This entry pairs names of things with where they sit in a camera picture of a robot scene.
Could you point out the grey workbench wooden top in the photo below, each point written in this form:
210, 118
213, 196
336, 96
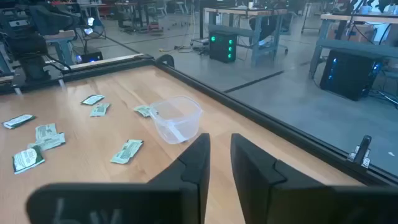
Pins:
357, 46
248, 12

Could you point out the black computer tower blue lights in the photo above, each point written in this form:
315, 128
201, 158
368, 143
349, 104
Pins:
348, 74

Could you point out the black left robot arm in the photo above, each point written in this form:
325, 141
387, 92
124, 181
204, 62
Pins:
31, 49

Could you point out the small black blue-lit box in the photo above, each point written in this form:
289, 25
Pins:
90, 56

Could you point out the black aluminium table frame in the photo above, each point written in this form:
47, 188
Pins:
248, 109

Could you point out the dark background workbench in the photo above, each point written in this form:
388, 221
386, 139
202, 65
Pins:
133, 15

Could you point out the black office chair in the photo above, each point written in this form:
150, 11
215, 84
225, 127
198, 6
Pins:
267, 28

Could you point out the clear plastic bin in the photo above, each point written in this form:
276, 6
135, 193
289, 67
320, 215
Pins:
174, 130

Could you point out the black computer tower green lights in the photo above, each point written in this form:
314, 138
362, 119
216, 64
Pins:
222, 46

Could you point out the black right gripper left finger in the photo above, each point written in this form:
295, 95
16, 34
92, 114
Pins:
174, 199

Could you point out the small grey-legged wooden table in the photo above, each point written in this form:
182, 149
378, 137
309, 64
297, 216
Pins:
59, 35

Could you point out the cardboard box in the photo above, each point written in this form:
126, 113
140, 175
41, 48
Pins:
354, 32

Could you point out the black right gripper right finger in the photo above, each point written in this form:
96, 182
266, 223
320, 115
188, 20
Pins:
280, 199

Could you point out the black frame hook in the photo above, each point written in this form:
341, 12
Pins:
164, 59
362, 149

